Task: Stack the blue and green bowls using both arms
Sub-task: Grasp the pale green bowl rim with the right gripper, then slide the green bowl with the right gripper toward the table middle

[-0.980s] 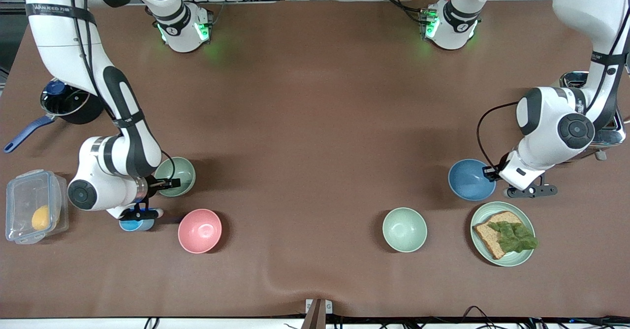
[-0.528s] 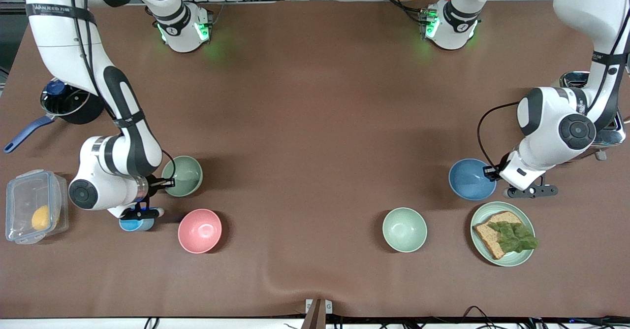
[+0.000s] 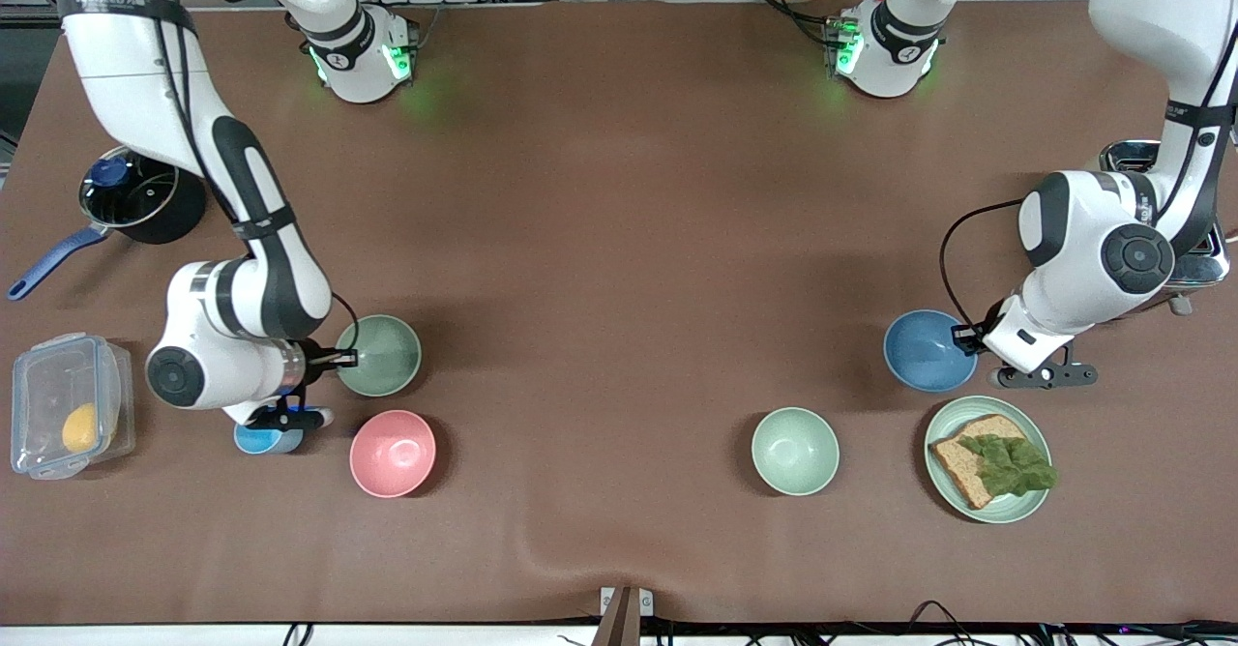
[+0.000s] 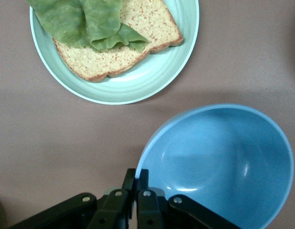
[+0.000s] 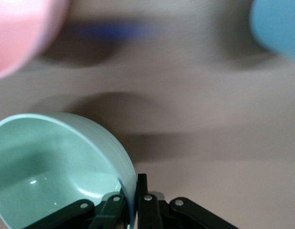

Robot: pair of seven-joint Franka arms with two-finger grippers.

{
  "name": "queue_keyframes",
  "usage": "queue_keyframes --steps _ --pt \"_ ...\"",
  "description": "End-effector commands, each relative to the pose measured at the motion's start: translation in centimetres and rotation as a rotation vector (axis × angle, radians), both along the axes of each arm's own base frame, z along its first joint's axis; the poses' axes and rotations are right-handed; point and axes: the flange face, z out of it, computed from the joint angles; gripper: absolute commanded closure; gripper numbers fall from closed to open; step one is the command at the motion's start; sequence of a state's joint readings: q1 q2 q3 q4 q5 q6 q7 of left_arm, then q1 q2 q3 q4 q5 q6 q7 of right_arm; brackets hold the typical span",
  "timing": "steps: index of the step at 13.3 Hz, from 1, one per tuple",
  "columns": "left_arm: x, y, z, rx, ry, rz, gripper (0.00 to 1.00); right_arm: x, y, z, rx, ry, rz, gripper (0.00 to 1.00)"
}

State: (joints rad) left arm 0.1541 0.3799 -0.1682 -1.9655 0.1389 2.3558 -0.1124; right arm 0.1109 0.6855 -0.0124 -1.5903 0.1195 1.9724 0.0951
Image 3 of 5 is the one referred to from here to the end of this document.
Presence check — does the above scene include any pale green bowl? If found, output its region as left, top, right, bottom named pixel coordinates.
left=752, top=406, right=840, bottom=497
left=336, top=314, right=423, bottom=398

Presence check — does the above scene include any blue bowl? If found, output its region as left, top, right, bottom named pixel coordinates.
left=883, top=309, right=980, bottom=394

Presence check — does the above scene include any pink bowl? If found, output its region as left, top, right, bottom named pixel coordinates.
left=349, top=410, right=437, bottom=499

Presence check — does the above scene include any green plate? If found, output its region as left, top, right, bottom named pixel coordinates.
left=924, top=395, right=1052, bottom=525

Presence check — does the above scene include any light blue cup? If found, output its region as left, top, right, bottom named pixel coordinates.
left=234, top=422, right=306, bottom=455

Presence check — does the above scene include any brown bread slice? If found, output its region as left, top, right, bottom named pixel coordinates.
left=928, top=414, right=1028, bottom=511

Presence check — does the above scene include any green lettuce leaf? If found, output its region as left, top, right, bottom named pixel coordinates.
left=958, top=433, right=1059, bottom=499

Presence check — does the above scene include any beige chrome toaster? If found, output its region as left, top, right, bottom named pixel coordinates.
left=1098, top=140, right=1234, bottom=316

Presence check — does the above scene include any glass lid blue knob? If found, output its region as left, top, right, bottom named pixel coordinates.
left=79, top=146, right=181, bottom=228

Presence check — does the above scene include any yellow lemon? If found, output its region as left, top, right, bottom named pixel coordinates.
left=62, top=402, right=100, bottom=454

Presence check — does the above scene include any clear plastic lidded container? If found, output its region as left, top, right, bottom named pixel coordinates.
left=10, top=333, right=136, bottom=481

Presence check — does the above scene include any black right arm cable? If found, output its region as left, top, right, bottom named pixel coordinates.
left=145, top=0, right=362, bottom=362

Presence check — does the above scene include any black saucepan blue handle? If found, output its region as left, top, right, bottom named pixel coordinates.
left=8, top=146, right=208, bottom=302

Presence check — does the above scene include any thin black cable loop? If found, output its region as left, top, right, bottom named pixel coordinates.
left=904, top=600, right=983, bottom=632

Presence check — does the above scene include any table edge bracket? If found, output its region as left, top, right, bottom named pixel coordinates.
left=592, top=585, right=656, bottom=646

